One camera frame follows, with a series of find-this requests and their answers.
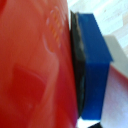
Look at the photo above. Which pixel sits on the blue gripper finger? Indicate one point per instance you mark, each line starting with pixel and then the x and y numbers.
pixel 95 66

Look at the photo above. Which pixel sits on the red plastic cup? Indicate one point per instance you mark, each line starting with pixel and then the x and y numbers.
pixel 36 66

